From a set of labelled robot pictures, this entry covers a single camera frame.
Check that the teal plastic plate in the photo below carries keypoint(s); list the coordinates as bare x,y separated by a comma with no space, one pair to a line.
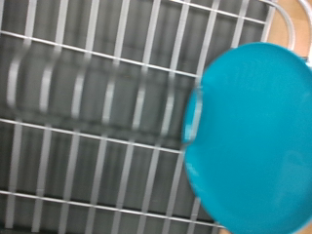
253,136

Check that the grey plastic drain tray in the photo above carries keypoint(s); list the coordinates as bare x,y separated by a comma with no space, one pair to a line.
87,169

